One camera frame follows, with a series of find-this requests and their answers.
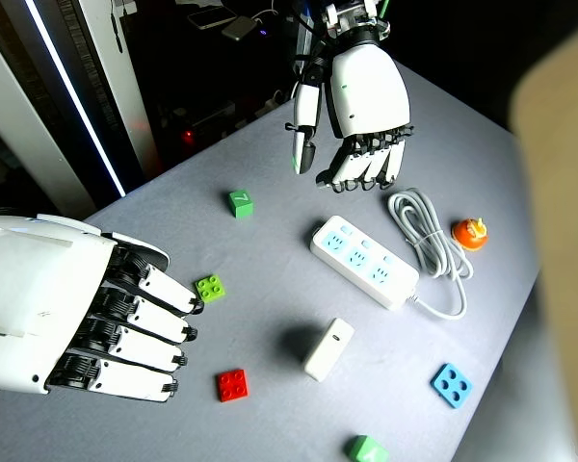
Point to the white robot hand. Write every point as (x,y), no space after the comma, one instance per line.
(29,298)
(366,91)

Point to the white power strip blue sockets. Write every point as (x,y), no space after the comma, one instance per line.
(366,274)

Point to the white charger adapter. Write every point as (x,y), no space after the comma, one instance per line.
(327,351)

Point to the grey power bank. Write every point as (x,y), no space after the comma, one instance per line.
(239,28)

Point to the green cube with white seven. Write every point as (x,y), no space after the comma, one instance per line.
(241,204)

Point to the black smartphone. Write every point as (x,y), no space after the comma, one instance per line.
(212,17)

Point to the orange toy fruit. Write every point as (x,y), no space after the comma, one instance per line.
(468,236)

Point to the lime green toy brick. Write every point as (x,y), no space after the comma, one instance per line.
(210,289)

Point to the white light strip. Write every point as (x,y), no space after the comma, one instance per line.
(77,103)

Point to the red toy brick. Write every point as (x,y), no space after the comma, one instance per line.
(232,386)

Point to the white cabinet panel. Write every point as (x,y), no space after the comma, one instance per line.
(125,96)

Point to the tan blurred panel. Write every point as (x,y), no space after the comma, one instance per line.
(568,192)

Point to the grey table cloth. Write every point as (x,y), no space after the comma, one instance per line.
(294,423)

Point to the blue square four-hole block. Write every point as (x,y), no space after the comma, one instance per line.
(452,386)

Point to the green cube with white letter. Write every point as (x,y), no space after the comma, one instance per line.
(363,450)

